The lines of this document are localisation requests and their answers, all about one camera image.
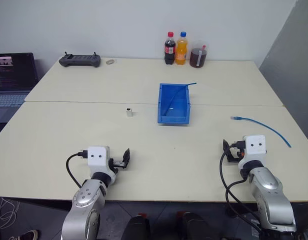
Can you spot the orange soda bottle blue cap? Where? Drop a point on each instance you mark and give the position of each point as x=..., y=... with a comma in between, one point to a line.
x=181, y=51

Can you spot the open laptop computer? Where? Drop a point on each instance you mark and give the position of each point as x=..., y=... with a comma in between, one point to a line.
x=11, y=75

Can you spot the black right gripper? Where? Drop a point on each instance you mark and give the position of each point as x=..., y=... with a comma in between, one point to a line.
x=236, y=155

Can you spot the dark shoe white sole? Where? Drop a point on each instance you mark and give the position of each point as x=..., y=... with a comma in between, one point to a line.
x=25, y=235

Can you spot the blue plastic storage bin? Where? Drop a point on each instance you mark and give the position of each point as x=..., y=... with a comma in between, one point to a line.
x=174, y=111

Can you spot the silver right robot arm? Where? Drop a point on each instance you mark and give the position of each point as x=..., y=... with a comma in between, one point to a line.
x=266, y=185

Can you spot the small white adapter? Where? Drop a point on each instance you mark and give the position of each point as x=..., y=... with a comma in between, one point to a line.
x=129, y=113

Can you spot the small translucent tape roll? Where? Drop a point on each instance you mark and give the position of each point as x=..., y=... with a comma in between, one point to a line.
x=110, y=62

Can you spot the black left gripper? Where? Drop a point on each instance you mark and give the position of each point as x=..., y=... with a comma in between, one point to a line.
x=113, y=163

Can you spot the dark rounded shape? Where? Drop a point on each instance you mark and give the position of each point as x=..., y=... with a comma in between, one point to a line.
x=139, y=227
x=194, y=226

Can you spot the black handheld remote controller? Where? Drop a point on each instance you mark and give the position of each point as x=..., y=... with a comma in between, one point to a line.
x=80, y=60

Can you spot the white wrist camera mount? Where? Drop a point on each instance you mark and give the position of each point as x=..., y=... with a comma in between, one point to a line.
x=97, y=162
x=255, y=152

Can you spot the cola bottle red cap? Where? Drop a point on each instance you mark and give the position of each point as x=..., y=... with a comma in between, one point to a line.
x=170, y=50

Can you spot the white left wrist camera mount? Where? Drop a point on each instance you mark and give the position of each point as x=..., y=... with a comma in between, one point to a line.
x=97, y=162

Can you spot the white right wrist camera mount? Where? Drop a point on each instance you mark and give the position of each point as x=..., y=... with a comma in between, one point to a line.
x=255, y=152

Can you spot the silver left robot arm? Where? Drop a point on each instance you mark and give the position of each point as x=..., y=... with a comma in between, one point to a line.
x=86, y=197

